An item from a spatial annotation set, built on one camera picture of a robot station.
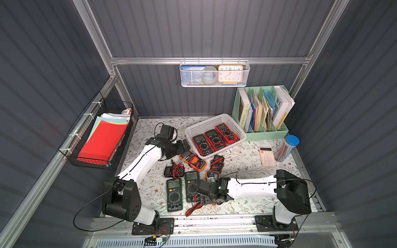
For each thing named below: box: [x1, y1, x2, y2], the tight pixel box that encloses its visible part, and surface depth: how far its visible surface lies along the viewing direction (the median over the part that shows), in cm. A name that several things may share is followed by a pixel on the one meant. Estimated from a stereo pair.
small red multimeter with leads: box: [215, 122, 241, 145], surface depth 105 cm
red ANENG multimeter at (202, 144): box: [192, 133, 214, 157], surface depth 102 cm
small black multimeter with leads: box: [209, 155, 225, 173], surface depth 94 cm
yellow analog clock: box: [218, 64, 244, 85], surface depth 90 cm
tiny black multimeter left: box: [163, 161, 186, 180], surface depth 90 cm
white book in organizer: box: [272, 85, 296, 131], surface depth 99 cm
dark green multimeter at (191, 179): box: [184, 171, 201, 203], surface depth 86 cm
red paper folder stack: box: [76, 113, 131, 165], surface depth 76 cm
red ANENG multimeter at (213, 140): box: [203, 129, 223, 153], surface depth 104 cm
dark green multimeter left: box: [166, 178, 183, 213], surface depth 82 cm
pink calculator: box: [258, 146, 277, 168], surface depth 98 cm
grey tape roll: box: [201, 65, 219, 85], surface depth 89 cm
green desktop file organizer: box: [231, 84, 289, 142], surface depth 101 cm
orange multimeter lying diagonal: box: [178, 150, 208, 173], surface depth 93 cm
